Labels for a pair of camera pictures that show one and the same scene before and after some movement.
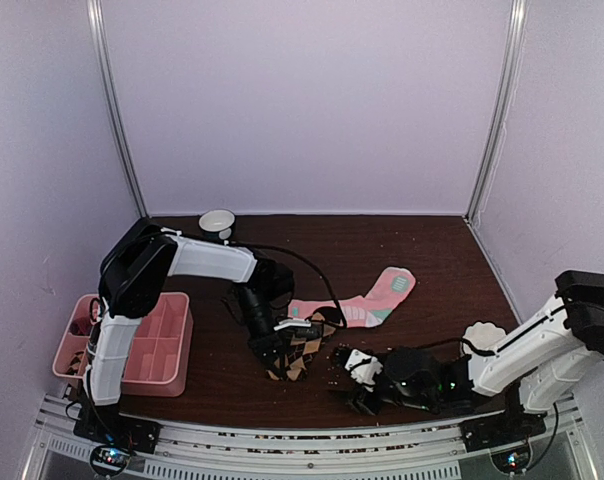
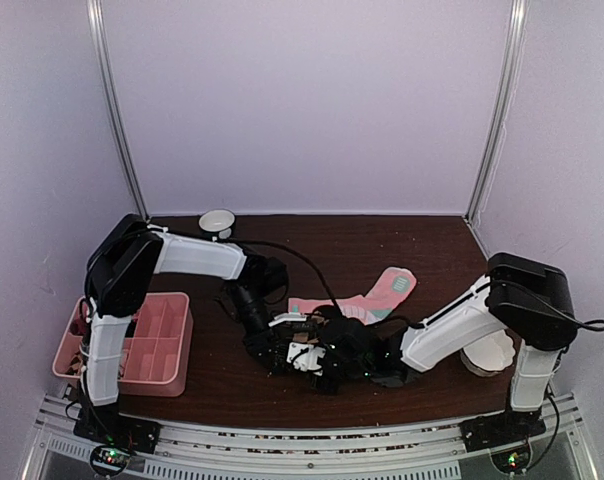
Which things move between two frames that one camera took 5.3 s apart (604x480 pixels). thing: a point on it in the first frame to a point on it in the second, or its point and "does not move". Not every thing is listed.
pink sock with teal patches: x=363 y=311 does not move
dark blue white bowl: x=218 y=222 does not move
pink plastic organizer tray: x=160 y=360 does not move
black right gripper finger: x=367 y=400 to x=328 y=382
